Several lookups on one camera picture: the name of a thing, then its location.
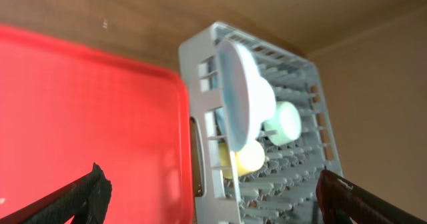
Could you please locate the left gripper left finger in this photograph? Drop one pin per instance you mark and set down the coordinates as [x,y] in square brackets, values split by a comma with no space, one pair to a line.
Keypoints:
[83,201]

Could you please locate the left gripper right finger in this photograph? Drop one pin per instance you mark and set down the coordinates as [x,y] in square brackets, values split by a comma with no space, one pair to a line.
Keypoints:
[341,201]

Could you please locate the mint green bowl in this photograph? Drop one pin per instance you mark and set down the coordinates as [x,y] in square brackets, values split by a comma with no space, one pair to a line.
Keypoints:
[286,122]

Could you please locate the yellow cup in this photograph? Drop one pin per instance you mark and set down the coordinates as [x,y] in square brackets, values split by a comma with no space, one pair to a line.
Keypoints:
[248,160]

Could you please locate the light blue saucer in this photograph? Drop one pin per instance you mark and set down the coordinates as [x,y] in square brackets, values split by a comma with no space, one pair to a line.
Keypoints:
[262,105]

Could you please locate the large light blue plate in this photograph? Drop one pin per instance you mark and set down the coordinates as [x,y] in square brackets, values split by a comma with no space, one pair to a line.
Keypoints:
[238,78]

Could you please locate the grey dishwasher rack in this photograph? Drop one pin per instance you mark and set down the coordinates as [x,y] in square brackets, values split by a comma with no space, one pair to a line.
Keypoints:
[283,190]

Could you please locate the red serving tray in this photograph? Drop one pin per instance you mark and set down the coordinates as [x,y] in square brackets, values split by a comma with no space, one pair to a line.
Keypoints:
[65,108]

